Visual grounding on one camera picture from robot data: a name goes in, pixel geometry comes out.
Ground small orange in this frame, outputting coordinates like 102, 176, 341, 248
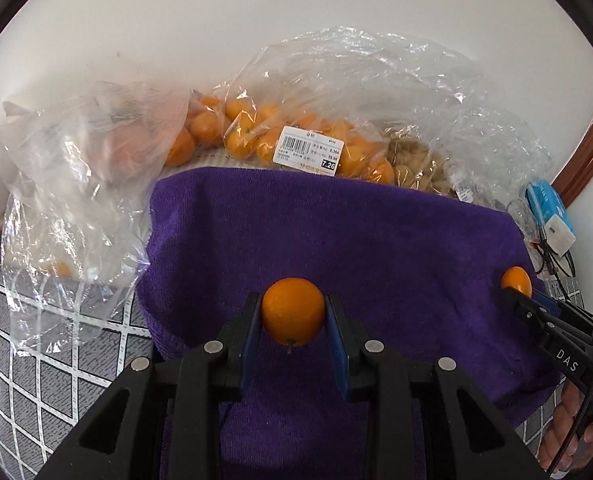
501, 266, 533, 298

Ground large orange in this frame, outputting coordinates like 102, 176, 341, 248
261, 278, 326, 352

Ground clear bag left fruits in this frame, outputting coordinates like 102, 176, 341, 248
1, 81, 190, 354

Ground person's right hand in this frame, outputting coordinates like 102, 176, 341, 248
536, 381, 593, 476

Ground blue white small box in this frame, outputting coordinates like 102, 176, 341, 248
525, 179, 577, 257

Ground purple fluffy towel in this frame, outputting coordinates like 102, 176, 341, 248
137, 168, 560, 479

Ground grey checked tablecloth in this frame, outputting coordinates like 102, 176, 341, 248
0, 259, 585, 480

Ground clear bag of mandarins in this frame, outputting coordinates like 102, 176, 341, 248
188, 24, 556, 212

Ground black cables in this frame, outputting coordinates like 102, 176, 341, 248
506, 198, 585, 306

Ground brown door frame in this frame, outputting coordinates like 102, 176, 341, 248
553, 121, 593, 207

